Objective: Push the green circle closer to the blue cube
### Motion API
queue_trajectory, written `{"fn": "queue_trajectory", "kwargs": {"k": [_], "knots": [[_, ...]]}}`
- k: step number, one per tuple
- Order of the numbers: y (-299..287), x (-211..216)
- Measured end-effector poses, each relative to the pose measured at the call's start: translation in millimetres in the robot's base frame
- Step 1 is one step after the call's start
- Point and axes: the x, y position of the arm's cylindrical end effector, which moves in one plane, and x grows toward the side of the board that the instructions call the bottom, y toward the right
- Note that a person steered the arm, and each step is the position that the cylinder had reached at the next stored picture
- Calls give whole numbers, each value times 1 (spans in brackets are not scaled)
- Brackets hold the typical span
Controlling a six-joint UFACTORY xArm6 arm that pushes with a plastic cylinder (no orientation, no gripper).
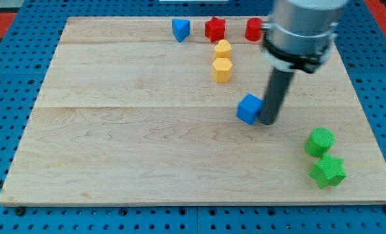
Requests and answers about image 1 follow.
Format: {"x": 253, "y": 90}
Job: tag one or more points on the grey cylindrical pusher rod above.
{"x": 275, "y": 93}

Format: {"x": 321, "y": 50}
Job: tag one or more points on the blue triangle block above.
{"x": 180, "y": 29}

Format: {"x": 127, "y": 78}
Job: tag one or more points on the red cylinder block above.
{"x": 253, "y": 29}

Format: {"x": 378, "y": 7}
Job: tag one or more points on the red star block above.
{"x": 215, "y": 29}

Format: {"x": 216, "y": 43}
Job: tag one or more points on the blue cube block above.
{"x": 249, "y": 108}

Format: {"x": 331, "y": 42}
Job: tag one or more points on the yellow heart block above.
{"x": 222, "y": 50}

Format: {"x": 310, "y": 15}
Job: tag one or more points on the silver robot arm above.
{"x": 299, "y": 33}

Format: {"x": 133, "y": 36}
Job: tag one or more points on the wooden board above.
{"x": 127, "y": 116}

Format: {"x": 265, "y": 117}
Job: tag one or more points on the green star block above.
{"x": 328, "y": 171}

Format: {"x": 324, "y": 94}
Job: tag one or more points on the yellow hexagon block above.
{"x": 222, "y": 70}

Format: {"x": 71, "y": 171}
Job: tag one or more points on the green cylinder block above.
{"x": 319, "y": 142}

